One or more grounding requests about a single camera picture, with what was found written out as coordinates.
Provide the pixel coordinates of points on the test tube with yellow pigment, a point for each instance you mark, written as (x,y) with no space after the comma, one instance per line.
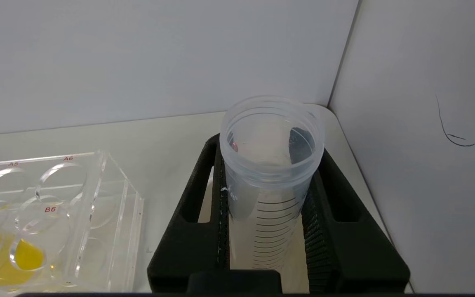
(27,255)

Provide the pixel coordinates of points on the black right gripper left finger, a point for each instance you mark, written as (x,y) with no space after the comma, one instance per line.
(188,243)

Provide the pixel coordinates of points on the clear acrylic test tube rack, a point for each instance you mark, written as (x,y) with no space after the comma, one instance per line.
(97,206)

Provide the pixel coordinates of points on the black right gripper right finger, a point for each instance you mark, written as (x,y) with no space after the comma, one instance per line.
(353,255)

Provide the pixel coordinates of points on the test tube with red pigment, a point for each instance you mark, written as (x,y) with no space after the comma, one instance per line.
(270,194)

